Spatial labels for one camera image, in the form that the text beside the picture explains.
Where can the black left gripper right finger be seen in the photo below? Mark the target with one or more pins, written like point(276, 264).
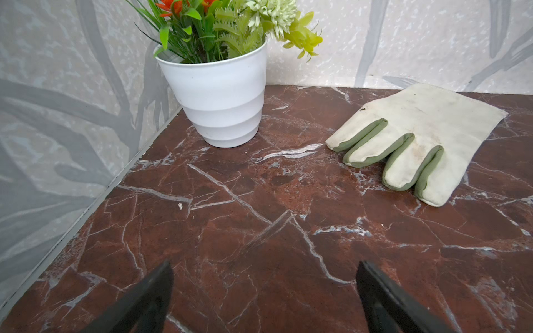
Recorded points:
point(389, 308)

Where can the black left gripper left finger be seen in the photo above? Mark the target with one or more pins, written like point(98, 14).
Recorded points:
point(142, 309)

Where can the cream green gardening glove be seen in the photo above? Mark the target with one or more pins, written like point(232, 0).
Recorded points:
point(427, 135)

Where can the white flower pot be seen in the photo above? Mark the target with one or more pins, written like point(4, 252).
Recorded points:
point(224, 99)

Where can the artificial green plant with flowers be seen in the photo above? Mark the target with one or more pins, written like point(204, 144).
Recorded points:
point(212, 31)

